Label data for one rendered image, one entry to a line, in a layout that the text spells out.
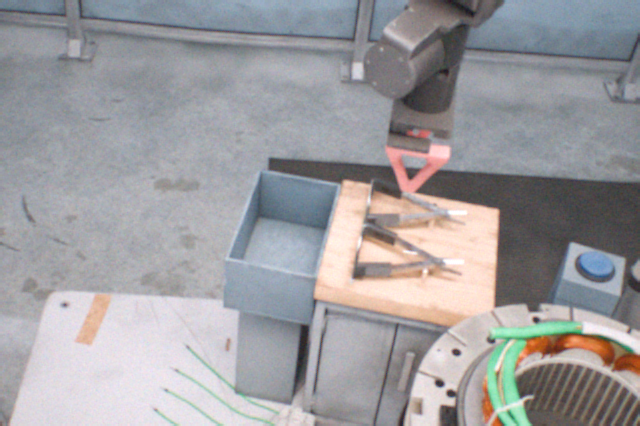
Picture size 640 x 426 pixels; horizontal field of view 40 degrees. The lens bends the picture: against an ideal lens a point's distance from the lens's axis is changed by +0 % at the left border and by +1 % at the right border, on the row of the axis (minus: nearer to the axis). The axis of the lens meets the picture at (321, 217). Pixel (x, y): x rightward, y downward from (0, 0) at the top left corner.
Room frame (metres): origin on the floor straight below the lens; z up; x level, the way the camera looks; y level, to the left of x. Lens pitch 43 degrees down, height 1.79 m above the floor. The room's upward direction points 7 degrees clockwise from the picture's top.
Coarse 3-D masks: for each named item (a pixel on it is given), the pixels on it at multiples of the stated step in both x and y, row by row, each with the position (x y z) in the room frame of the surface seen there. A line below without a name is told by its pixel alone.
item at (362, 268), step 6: (360, 264) 0.69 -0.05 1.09; (366, 264) 0.69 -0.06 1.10; (372, 264) 0.69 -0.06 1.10; (378, 264) 0.69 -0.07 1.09; (384, 264) 0.69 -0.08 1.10; (390, 264) 0.69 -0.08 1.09; (360, 270) 0.68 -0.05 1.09; (366, 270) 0.68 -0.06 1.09; (372, 270) 0.69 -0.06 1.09; (378, 270) 0.69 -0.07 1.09; (384, 270) 0.69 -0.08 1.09; (390, 270) 0.69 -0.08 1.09
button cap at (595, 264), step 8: (584, 256) 0.80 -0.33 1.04; (592, 256) 0.80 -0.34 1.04; (600, 256) 0.80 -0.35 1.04; (584, 264) 0.79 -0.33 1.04; (592, 264) 0.79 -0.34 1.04; (600, 264) 0.79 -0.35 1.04; (608, 264) 0.79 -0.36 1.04; (592, 272) 0.78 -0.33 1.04; (600, 272) 0.78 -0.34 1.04; (608, 272) 0.78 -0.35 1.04
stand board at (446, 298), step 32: (352, 192) 0.84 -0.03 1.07; (352, 224) 0.78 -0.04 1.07; (416, 224) 0.80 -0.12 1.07; (448, 224) 0.80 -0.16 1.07; (480, 224) 0.81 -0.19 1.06; (352, 256) 0.73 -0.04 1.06; (384, 256) 0.73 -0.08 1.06; (416, 256) 0.74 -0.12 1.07; (448, 256) 0.75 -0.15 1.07; (480, 256) 0.75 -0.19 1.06; (320, 288) 0.67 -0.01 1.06; (384, 288) 0.68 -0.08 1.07; (416, 288) 0.69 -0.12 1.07; (448, 288) 0.70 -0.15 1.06; (480, 288) 0.70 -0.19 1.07; (448, 320) 0.66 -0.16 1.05
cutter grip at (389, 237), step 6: (366, 222) 0.76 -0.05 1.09; (366, 228) 0.75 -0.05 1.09; (372, 228) 0.75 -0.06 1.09; (378, 228) 0.75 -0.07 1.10; (384, 228) 0.75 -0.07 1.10; (366, 234) 0.75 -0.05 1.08; (372, 234) 0.75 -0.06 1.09; (378, 234) 0.74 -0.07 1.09; (384, 234) 0.74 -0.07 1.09; (390, 234) 0.74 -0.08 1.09; (396, 234) 0.74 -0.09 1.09; (378, 240) 0.74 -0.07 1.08; (384, 240) 0.74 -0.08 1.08; (390, 240) 0.74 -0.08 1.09
